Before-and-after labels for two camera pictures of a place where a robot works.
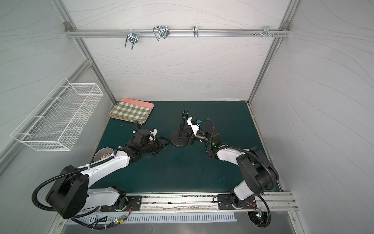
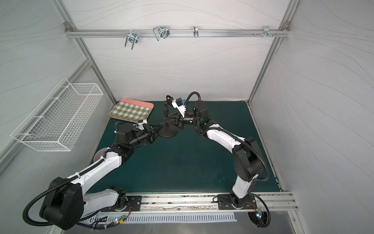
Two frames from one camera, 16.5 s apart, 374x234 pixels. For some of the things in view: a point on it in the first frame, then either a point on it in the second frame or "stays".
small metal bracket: (196, 32) stays
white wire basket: (57, 121) stays
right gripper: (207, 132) to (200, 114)
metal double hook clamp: (162, 31) stays
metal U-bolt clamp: (132, 37) stays
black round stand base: (179, 143) to (168, 130)
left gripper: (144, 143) to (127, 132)
